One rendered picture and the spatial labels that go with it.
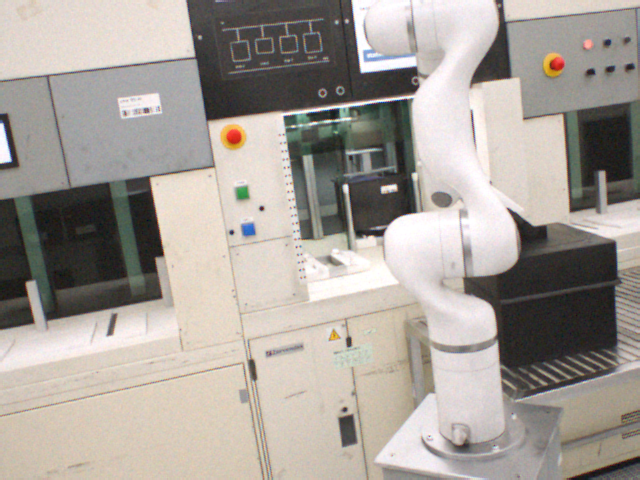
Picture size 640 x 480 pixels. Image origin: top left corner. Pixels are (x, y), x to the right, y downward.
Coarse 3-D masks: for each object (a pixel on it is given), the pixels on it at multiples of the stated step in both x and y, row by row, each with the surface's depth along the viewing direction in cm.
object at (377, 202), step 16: (368, 160) 240; (336, 176) 240; (384, 176) 254; (400, 176) 235; (336, 192) 249; (352, 192) 232; (368, 192) 233; (384, 192) 235; (400, 192) 236; (352, 208) 232; (368, 208) 234; (384, 208) 236; (400, 208) 237; (368, 224) 235; (384, 224) 237
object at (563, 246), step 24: (528, 240) 152; (552, 240) 149; (576, 240) 146; (600, 240) 143; (528, 264) 139; (552, 264) 140; (576, 264) 141; (600, 264) 141; (480, 288) 152; (504, 288) 140; (528, 288) 140; (552, 288) 141; (576, 288) 142
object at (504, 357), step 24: (600, 288) 143; (504, 312) 142; (528, 312) 142; (552, 312) 143; (576, 312) 143; (600, 312) 144; (504, 336) 143; (528, 336) 143; (552, 336) 144; (576, 336) 144; (600, 336) 145; (504, 360) 145; (528, 360) 144
